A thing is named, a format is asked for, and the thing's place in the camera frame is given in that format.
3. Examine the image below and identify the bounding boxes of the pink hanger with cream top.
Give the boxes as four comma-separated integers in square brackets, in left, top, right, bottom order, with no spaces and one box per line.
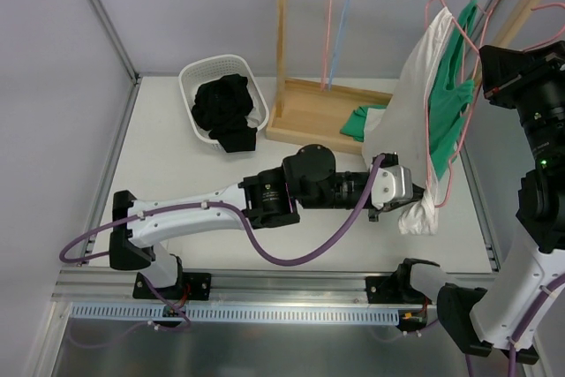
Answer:
[423,0,486,208]

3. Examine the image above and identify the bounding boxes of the cream tank top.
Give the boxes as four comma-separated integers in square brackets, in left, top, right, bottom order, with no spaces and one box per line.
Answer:
[362,7,454,235]

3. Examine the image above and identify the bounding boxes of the white tank top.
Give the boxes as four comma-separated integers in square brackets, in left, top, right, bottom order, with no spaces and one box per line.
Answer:
[245,108,264,131]

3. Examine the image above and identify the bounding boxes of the blue wire hanger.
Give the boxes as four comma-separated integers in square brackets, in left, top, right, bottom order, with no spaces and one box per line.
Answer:
[328,0,350,88]

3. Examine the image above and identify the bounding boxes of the pink wire hanger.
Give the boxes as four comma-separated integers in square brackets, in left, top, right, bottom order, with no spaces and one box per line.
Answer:
[320,0,333,91]

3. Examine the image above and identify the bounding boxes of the black tank top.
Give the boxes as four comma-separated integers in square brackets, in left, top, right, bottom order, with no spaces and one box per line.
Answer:
[191,74,257,153]

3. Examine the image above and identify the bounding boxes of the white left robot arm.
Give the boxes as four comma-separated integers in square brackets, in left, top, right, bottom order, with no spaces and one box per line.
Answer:
[109,144,424,298]

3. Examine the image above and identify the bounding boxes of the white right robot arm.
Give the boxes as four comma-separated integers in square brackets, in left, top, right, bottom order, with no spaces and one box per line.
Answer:
[394,41,564,364]

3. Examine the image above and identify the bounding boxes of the green tank top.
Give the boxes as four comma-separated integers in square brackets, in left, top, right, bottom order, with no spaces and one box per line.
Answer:
[341,0,477,185]

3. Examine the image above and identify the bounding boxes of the pink hanger with green top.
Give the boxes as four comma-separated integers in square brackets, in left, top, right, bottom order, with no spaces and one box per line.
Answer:
[460,0,545,84]

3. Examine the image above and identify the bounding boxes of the wooden clothes rack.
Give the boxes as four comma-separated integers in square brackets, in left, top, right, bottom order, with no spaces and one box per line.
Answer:
[266,0,543,155]

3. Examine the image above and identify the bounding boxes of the white perforated plastic basket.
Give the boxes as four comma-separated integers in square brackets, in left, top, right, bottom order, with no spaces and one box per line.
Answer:
[178,54,269,153]

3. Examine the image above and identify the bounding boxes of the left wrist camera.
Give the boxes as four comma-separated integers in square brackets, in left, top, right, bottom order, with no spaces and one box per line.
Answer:
[371,154,414,211]

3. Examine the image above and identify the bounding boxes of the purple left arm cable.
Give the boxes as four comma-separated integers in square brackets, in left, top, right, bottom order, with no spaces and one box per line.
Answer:
[59,154,389,329]

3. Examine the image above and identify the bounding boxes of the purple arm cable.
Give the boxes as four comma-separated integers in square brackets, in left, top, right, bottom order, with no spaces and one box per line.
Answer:
[59,154,389,329]
[374,270,565,377]

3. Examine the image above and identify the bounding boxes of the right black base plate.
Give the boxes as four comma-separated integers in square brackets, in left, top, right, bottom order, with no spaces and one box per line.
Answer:
[365,273,437,305]

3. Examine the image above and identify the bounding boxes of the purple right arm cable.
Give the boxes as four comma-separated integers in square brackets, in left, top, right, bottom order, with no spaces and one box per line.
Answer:
[374,270,565,377]

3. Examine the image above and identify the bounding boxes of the aluminium mounting rail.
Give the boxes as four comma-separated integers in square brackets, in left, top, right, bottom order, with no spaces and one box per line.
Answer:
[51,268,530,307]

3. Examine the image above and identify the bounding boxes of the white slotted cable duct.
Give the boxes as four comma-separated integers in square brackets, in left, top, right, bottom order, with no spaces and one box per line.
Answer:
[70,302,400,326]

